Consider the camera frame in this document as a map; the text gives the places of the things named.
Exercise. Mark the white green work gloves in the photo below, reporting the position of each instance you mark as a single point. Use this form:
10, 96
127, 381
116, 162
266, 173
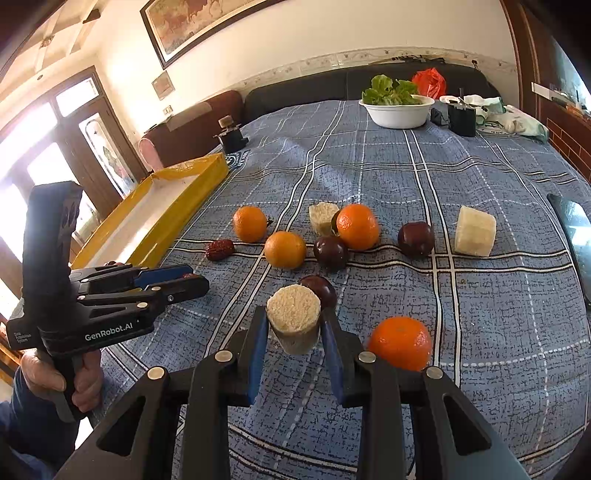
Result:
517, 122

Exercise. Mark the red plastic bag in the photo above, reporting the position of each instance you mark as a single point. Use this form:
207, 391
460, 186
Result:
431, 81

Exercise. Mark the black cup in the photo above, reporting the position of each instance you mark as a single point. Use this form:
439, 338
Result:
461, 120

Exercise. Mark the tan cardboard piece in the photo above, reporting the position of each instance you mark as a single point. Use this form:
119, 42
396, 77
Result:
191, 113

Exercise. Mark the person's left hand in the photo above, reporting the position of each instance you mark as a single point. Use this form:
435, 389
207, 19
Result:
41, 374

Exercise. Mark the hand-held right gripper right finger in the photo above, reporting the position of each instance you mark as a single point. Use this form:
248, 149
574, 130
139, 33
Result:
332, 364

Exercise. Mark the smartphone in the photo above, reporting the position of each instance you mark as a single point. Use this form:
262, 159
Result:
575, 230

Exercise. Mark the brown wooden cabinet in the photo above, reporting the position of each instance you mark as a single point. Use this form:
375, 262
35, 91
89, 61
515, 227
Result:
568, 134

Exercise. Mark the small black device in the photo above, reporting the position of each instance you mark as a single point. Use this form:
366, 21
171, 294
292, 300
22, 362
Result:
437, 117

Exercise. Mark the yellow tray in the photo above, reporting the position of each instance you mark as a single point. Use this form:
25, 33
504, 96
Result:
198, 184

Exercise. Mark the red date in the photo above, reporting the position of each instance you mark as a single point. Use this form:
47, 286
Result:
219, 249

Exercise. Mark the small wall frame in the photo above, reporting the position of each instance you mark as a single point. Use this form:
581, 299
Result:
163, 85

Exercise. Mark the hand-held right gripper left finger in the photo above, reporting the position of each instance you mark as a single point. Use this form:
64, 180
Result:
259, 360

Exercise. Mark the brown armchair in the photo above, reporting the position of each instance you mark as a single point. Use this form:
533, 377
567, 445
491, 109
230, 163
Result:
194, 134

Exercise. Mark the black sofa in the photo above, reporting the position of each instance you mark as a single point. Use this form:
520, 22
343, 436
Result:
300, 97

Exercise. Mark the wooden glass door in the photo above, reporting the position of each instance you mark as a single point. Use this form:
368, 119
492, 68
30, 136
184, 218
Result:
69, 138

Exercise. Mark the dark purple plum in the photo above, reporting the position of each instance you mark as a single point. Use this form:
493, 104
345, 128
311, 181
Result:
330, 252
325, 290
415, 238

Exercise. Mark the framed painting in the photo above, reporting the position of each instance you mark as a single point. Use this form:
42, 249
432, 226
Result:
194, 23

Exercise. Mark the person's left forearm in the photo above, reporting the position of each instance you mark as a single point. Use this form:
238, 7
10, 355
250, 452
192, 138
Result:
27, 429

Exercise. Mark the black grinder with wooden knob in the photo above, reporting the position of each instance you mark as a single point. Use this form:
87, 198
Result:
233, 141

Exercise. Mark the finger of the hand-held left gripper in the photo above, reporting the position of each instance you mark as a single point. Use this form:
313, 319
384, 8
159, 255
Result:
161, 274
184, 288

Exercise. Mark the green lettuce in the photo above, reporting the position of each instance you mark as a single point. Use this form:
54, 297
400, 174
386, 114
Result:
388, 90

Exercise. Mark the white bowl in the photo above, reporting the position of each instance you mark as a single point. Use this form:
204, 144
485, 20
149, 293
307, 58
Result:
397, 115

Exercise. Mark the orange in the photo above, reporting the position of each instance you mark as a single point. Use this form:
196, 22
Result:
358, 226
400, 344
250, 224
285, 249

